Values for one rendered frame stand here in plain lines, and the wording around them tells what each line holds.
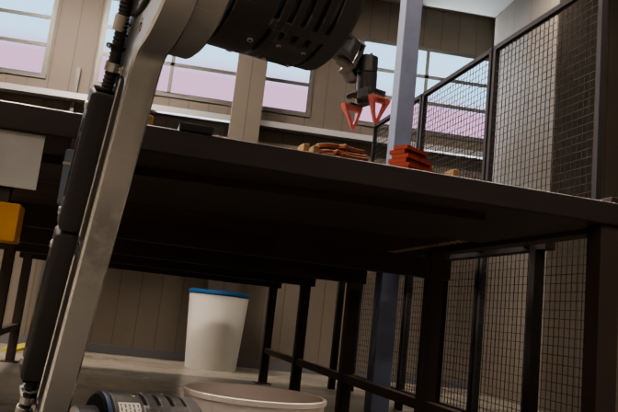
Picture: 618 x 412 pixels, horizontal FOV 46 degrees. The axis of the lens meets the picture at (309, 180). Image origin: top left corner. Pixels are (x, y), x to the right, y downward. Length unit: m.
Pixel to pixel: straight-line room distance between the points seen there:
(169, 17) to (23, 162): 1.03
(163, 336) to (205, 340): 0.86
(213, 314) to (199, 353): 0.35
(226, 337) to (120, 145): 5.83
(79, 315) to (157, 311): 6.49
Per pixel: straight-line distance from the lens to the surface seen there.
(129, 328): 7.30
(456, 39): 8.30
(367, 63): 2.06
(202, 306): 6.51
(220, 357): 6.53
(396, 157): 2.88
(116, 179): 0.74
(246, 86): 7.39
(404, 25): 4.16
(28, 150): 1.66
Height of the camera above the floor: 0.53
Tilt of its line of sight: 11 degrees up
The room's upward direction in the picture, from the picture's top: 6 degrees clockwise
